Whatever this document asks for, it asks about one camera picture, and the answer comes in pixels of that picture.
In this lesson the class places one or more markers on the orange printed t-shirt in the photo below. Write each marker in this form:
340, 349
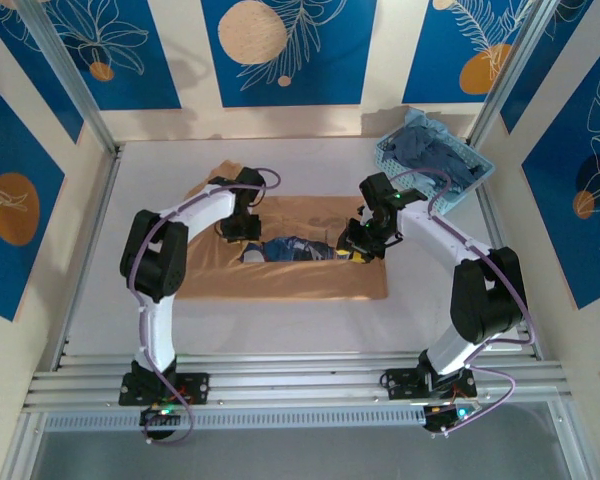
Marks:
280, 285

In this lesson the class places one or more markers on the light blue plastic basket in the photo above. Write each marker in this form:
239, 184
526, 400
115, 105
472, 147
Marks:
382, 150

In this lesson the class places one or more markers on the dark blue crumpled t-shirt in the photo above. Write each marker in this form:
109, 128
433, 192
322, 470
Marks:
430, 150

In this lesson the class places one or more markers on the light blue crumpled cloth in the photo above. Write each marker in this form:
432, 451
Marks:
415, 119

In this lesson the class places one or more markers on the blue panel with beige circle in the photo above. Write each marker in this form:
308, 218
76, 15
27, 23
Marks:
330, 75

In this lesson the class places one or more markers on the blue panel with orange circle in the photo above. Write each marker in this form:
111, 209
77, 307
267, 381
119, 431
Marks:
555, 225
430, 50
10, 150

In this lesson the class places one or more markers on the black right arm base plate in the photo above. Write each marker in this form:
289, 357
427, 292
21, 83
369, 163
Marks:
397, 385

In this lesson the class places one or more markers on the aluminium rail frame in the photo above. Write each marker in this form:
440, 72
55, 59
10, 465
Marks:
290, 385

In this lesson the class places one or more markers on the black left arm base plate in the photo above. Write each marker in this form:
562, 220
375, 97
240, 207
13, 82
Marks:
197, 387

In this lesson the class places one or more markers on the aluminium corner post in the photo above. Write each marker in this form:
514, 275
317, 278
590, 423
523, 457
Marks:
510, 75
70, 75

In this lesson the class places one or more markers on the blue floral wall panel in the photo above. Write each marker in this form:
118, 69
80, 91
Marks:
59, 100
527, 87
130, 50

